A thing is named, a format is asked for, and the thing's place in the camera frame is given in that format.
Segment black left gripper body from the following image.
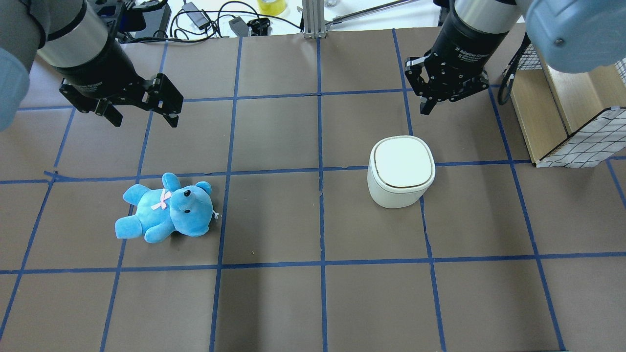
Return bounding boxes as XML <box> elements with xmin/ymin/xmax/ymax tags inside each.
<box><xmin>59</xmin><ymin>38</ymin><xmax>146</xmax><ymax>113</ymax></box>

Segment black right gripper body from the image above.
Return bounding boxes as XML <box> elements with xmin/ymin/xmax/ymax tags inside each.
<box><xmin>425</xmin><ymin>7</ymin><xmax>512</xmax><ymax>86</ymax></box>

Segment white trash can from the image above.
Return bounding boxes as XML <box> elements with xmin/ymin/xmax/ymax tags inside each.
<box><xmin>367</xmin><ymin>135</ymin><xmax>436</xmax><ymax>209</ymax></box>

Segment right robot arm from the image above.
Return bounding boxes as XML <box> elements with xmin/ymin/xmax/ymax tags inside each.
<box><xmin>404</xmin><ymin>0</ymin><xmax>626</xmax><ymax>114</ymax></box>

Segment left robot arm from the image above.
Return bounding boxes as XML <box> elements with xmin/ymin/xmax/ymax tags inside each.
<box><xmin>0</xmin><ymin>0</ymin><xmax>183</xmax><ymax>130</ymax></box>

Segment black device on desk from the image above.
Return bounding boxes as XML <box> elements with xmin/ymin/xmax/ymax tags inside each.
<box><xmin>90</xmin><ymin>0</ymin><xmax>172</xmax><ymax>41</ymax></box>

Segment black power adapter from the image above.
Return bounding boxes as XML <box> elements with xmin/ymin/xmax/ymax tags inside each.
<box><xmin>181</xmin><ymin>2</ymin><xmax>211</xmax><ymax>30</ymax></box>

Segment metal rod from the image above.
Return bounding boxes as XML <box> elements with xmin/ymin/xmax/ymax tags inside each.
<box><xmin>325</xmin><ymin>0</ymin><xmax>418</xmax><ymax>30</ymax></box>

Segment blue teddy bear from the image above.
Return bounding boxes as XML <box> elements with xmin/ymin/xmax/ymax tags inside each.
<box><xmin>114</xmin><ymin>173</ymin><xmax>220</xmax><ymax>243</ymax></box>

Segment yellow tape roll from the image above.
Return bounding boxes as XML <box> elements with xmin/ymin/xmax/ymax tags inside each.
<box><xmin>257</xmin><ymin>0</ymin><xmax>288</xmax><ymax>16</ymax></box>

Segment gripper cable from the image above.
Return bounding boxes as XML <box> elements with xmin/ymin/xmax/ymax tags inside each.
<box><xmin>497</xmin><ymin>32</ymin><xmax>534</xmax><ymax>106</ymax></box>

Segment wire basket with checkered cloth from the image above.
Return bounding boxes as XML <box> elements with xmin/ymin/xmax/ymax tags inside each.
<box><xmin>498</xmin><ymin>36</ymin><xmax>625</xmax><ymax>169</ymax></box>

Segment aluminium frame post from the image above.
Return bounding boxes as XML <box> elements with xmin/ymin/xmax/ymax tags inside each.
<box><xmin>302</xmin><ymin>0</ymin><xmax>327</xmax><ymax>39</ymax></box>

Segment black cable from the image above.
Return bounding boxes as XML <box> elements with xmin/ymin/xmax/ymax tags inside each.
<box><xmin>169</xmin><ymin>1</ymin><xmax>303</xmax><ymax>44</ymax></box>

